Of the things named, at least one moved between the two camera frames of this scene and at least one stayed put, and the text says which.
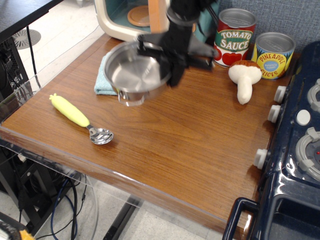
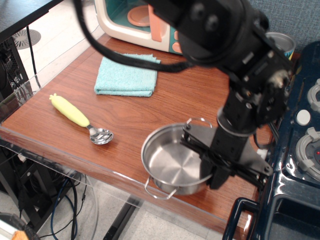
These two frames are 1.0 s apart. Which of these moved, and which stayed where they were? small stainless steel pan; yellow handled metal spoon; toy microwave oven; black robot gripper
Moved: black robot gripper; small stainless steel pan
Stayed: toy microwave oven; yellow handled metal spoon
